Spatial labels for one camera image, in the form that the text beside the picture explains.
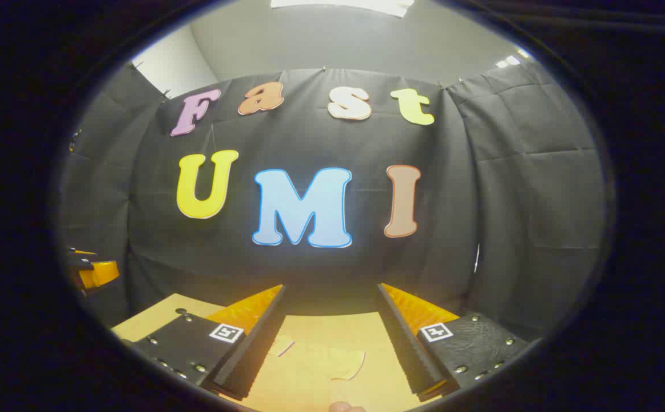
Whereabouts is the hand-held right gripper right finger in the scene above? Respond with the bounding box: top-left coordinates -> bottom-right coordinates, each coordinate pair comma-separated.
377,283 -> 532,402

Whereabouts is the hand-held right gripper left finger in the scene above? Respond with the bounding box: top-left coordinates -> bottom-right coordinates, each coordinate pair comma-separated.
122,284 -> 287,400

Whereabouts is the orange polo shirt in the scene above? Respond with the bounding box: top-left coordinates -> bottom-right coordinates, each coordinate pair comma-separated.
235,314 -> 424,411

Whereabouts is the black backdrop cloth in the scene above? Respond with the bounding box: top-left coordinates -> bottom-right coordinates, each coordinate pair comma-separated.
58,60 -> 607,344

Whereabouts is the small ceiling light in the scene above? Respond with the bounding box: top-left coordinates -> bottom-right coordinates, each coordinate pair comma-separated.
495,49 -> 533,68

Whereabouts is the white ceiling light panel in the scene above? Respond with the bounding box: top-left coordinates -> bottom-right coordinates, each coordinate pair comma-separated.
270,0 -> 416,18

